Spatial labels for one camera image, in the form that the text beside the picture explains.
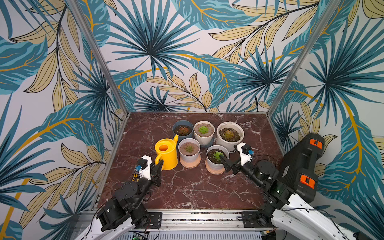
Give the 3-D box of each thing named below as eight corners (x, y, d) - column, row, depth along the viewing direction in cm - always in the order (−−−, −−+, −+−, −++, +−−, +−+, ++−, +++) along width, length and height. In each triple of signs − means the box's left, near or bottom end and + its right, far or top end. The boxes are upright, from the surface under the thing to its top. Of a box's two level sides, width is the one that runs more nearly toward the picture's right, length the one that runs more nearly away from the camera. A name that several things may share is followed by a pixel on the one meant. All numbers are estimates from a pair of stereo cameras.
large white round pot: (215, 153, 99) (218, 142, 88) (213, 134, 109) (216, 121, 98) (240, 153, 99) (247, 142, 88) (236, 134, 109) (241, 121, 98)
